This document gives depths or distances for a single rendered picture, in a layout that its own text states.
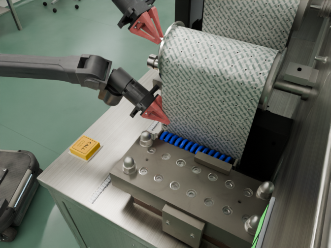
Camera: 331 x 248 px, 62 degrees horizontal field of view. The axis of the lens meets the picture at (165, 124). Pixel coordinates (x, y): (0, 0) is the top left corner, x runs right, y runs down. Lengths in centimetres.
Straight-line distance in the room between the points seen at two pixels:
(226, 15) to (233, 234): 55
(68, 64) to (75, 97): 190
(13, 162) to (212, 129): 147
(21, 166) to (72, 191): 106
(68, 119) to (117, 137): 151
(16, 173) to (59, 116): 79
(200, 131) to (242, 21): 31
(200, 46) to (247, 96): 15
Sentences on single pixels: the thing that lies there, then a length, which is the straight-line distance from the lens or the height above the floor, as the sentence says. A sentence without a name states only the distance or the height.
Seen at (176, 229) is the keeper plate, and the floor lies 96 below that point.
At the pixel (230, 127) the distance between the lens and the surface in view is 68.
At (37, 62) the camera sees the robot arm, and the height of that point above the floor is 122.
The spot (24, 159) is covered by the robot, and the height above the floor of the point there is 24.
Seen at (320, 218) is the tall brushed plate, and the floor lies 144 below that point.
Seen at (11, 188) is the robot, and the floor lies 24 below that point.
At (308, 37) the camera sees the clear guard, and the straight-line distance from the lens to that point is 167.
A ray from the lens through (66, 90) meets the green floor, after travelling 277.
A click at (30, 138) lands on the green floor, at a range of 241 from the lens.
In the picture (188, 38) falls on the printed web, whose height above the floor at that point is 131.
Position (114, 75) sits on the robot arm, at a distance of 75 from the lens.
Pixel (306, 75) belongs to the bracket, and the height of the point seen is 129.
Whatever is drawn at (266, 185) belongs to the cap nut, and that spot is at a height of 107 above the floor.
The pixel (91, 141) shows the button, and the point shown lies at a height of 92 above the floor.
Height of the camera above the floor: 161
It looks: 45 degrees down
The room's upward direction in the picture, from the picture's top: straight up
